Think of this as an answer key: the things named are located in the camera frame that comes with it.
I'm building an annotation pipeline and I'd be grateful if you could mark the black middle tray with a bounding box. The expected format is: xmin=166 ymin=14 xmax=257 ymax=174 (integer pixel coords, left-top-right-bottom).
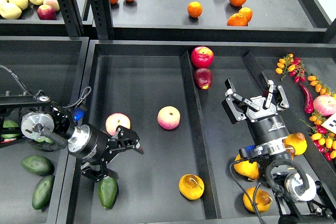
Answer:
xmin=58 ymin=41 xmax=335 ymax=223

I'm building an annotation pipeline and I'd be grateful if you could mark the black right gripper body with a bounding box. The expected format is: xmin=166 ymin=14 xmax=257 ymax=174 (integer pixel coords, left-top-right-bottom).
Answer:
xmin=245 ymin=96 xmax=289 ymax=146

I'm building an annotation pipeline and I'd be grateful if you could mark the pink peach right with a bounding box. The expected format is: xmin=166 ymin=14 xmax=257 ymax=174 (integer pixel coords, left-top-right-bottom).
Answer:
xmin=313 ymin=95 xmax=335 ymax=116

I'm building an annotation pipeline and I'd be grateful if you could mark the white label card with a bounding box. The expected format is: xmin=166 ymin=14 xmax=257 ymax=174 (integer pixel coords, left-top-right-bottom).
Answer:
xmin=321 ymin=113 xmax=336 ymax=134

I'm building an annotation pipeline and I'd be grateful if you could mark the pink apple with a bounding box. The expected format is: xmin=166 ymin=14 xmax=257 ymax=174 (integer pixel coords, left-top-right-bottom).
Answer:
xmin=157 ymin=106 xmax=181 ymax=130
xmin=105 ymin=113 xmax=131 ymax=135

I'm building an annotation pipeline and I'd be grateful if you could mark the red apple on shelf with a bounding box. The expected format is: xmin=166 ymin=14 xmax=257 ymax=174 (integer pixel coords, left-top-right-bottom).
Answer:
xmin=37 ymin=4 xmax=57 ymax=20

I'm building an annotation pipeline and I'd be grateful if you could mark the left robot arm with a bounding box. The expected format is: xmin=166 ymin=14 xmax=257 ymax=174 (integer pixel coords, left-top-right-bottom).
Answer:
xmin=1 ymin=66 xmax=144 ymax=182

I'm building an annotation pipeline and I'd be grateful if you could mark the yellow pear with brown top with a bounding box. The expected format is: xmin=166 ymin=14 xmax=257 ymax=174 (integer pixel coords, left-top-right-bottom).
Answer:
xmin=283 ymin=132 xmax=308 ymax=155

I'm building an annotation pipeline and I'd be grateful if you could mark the dark green avocado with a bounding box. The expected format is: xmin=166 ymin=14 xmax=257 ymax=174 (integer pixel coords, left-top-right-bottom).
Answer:
xmin=98 ymin=177 xmax=119 ymax=209

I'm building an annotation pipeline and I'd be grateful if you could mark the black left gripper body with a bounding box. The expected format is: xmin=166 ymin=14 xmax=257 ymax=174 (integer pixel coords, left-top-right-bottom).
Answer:
xmin=67 ymin=124 xmax=123 ymax=164

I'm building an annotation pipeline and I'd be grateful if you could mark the green avocado lower left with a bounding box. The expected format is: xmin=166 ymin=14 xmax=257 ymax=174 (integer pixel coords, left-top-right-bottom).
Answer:
xmin=31 ymin=175 xmax=55 ymax=210

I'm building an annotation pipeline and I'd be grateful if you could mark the black left tray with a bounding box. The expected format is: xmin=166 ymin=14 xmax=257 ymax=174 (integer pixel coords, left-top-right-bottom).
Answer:
xmin=1 ymin=36 xmax=89 ymax=223

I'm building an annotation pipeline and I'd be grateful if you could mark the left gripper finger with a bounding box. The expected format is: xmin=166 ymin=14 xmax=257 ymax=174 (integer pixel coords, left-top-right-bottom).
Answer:
xmin=112 ymin=125 xmax=144 ymax=155
xmin=80 ymin=161 xmax=118 ymax=182

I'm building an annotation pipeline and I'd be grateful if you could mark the orange on shelf centre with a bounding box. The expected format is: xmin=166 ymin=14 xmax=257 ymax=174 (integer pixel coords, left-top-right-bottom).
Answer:
xmin=187 ymin=2 xmax=203 ymax=18

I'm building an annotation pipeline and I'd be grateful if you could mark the cherry tomato bunch lower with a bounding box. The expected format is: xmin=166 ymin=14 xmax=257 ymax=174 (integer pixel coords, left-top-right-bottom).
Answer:
xmin=304 ymin=75 xmax=335 ymax=162

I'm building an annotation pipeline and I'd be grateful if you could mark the pink apple left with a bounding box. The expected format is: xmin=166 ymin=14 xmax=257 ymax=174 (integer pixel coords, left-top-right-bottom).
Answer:
xmin=105 ymin=113 xmax=131 ymax=135

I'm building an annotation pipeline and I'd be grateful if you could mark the cherry tomato bunch upper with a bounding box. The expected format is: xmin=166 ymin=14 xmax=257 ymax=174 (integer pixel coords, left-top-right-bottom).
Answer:
xmin=275 ymin=54 xmax=306 ymax=83

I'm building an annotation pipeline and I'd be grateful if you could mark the light green lime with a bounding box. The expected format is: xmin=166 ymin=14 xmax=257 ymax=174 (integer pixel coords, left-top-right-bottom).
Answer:
xmin=1 ymin=120 xmax=23 ymax=139

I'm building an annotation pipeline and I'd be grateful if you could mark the black shelf post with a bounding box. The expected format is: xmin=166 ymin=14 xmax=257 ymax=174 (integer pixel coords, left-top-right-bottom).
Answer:
xmin=58 ymin=0 xmax=84 ymax=37

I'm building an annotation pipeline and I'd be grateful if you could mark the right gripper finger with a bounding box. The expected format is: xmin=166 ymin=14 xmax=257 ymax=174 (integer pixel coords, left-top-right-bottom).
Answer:
xmin=222 ymin=78 xmax=260 ymax=124
xmin=258 ymin=71 xmax=289 ymax=111

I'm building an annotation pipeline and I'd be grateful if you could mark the orange front right shelf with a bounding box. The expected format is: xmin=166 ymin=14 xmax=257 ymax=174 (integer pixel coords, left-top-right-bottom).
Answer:
xmin=227 ymin=13 xmax=248 ymax=26

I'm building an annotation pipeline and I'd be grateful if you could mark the dark red apple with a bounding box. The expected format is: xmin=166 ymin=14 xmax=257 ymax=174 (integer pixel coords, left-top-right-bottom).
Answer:
xmin=194 ymin=68 xmax=213 ymax=90

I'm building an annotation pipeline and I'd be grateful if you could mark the bright red apple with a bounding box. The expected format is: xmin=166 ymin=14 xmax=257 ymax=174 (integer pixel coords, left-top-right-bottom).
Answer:
xmin=191 ymin=46 xmax=214 ymax=69

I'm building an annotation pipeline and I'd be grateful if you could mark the yellow pear under gripper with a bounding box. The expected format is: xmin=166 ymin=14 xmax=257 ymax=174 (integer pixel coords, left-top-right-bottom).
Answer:
xmin=234 ymin=161 xmax=260 ymax=180

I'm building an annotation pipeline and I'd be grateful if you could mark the cherry tomato bunch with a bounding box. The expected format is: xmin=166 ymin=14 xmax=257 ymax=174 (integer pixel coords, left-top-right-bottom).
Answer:
xmin=275 ymin=54 xmax=306 ymax=83
xmin=304 ymin=75 xmax=335 ymax=162

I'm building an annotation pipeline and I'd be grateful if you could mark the orange behind front orange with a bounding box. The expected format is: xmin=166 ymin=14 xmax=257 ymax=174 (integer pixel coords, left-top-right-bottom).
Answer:
xmin=238 ymin=7 xmax=253 ymax=22

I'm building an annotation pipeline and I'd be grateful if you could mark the black tray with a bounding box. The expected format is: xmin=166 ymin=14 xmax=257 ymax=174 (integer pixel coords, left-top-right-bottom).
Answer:
xmin=1 ymin=36 xmax=89 ymax=223
xmin=58 ymin=41 xmax=335 ymax=223

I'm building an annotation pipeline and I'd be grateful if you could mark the pale yellow apple front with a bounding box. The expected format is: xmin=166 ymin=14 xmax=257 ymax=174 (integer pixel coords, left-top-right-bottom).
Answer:
xmin=0 ymin=3 xmax=22 ymax=19

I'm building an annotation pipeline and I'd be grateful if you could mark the red chili pepper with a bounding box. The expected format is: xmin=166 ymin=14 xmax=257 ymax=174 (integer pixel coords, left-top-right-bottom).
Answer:
xmin=299 ymin=83 xmax=314 ymax=114

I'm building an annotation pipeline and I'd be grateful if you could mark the pink apple centre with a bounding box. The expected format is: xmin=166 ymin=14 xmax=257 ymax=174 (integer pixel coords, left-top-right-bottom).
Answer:
xmin=157 ymin=106 xmax=181 ymax=130

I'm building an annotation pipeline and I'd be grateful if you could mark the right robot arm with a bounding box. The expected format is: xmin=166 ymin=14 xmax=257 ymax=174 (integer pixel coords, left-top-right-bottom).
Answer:
xmin=222 ymin=72 xmax=335 ymax=223

